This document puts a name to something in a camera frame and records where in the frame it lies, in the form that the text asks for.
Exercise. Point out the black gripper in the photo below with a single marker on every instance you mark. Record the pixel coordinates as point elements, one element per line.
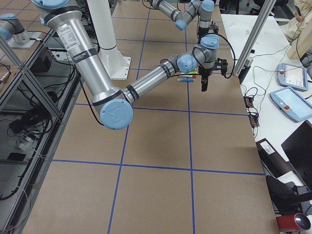
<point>203,29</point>
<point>204,72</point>

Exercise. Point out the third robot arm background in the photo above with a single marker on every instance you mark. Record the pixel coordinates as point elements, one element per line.
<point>12,31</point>

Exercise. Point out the blue teach pendant near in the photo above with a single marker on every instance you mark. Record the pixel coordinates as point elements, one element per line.
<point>292,104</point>

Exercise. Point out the aluminium frame post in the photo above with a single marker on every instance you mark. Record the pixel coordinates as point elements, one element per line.
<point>259,23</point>

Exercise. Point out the red cylinder bottle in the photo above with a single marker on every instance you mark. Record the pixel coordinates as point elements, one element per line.
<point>293,222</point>

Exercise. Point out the black usb hub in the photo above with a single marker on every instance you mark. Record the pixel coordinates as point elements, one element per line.
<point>252,112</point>

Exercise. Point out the red white marker pen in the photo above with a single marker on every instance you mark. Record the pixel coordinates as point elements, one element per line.
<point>188,76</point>

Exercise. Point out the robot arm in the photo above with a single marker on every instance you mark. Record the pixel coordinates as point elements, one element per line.
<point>114,104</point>
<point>203,9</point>

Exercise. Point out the blue teach pendant far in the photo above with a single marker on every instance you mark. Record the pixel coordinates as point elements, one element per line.
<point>293,76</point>

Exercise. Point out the black laptop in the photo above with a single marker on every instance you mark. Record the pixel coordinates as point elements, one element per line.
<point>298,149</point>

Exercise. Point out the person in beige clothes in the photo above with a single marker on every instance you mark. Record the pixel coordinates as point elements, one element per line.
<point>298,30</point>

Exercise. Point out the blue highlighter pen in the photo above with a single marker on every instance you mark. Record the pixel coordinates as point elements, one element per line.
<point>186,79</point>

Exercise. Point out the blue teach pendant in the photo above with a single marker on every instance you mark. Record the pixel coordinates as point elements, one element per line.
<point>293,76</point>
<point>292,104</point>

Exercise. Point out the green highlighter pen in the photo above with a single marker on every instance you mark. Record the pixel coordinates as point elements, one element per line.
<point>190,73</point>

